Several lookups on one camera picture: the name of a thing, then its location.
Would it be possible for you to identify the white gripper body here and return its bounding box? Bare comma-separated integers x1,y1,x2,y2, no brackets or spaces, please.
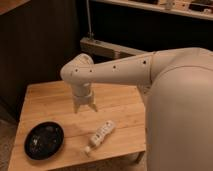
72,87,94,105

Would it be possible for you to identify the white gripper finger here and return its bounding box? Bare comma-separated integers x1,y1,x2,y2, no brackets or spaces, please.
73,104,80,114
89,103,98,112

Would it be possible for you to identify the white plastic bottle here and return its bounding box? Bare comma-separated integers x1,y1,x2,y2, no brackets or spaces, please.
84,120,116,154

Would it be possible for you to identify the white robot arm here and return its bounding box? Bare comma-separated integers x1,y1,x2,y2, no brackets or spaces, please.
60,47,213,171

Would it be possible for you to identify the black ceramic bowl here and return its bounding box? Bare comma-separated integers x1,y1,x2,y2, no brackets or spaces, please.
24,122,64,160

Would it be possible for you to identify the wooden table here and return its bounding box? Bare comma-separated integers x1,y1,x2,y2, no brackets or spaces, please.
8,81,146,171

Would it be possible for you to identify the grey metal beam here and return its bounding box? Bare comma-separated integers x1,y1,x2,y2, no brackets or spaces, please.
80,37,144,59

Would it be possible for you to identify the metal pole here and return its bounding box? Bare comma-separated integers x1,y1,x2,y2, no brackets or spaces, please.
86,0,94,40

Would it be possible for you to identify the wooden shelf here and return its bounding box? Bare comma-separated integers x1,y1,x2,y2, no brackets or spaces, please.
92,0,213,21

